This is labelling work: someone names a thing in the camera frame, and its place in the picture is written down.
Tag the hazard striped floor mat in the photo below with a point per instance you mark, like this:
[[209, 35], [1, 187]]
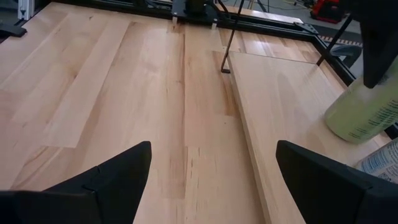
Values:
[[339, 41]]

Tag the black bracket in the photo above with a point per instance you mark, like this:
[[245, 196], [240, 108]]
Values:
[[12, 30]]

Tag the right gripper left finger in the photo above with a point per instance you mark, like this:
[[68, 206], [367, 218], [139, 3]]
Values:
[[93, 196]]

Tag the light green beverage can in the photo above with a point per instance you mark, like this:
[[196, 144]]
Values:
[[351, 115]]

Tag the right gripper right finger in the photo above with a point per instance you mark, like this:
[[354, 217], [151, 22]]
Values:
[[332, 196]]

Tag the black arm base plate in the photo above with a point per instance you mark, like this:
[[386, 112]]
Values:
[[178, 14]]

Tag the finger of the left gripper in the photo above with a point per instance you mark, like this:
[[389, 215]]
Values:
[[377, 46]]

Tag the silver aluminium profile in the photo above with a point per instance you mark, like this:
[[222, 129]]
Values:
[[26, 9]]

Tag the red equipment black frame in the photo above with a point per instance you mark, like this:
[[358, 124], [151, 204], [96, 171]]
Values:
[[326, 11]]

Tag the wooden shelf black metal frame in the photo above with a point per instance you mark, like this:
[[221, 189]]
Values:
[[295, 109]]

